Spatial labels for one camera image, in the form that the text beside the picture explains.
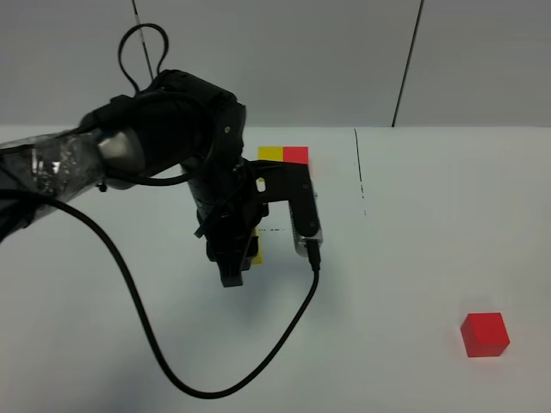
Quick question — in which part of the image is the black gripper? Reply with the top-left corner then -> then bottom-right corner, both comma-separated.
189,157 -> 259,287

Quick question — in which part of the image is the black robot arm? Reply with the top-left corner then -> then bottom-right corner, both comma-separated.
1,71 -> 259,287

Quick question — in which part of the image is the yellow template block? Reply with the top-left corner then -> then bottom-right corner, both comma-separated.
258,146 -> 284,162

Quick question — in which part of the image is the red template block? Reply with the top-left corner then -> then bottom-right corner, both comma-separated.
282,146 -> 309,165

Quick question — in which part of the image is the black cable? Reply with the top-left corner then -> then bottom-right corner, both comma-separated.
0,188 -> 322,400

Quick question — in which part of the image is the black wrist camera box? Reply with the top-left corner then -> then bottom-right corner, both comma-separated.
242,160 -> 323,262

